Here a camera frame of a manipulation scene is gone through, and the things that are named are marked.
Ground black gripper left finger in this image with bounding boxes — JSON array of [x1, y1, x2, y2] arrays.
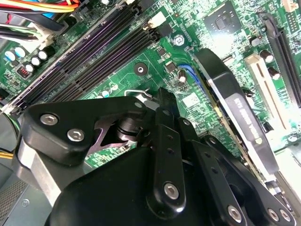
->
[[14, 88, 187, 213]]

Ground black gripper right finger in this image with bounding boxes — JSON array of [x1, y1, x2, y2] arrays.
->
[[166, 89, 297, 226]]

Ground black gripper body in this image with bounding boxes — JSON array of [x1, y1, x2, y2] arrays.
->
[[46, 146, 228, 226]]

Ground metal locking lever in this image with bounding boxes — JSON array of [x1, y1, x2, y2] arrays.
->
[[123, 89, 152, 99]]

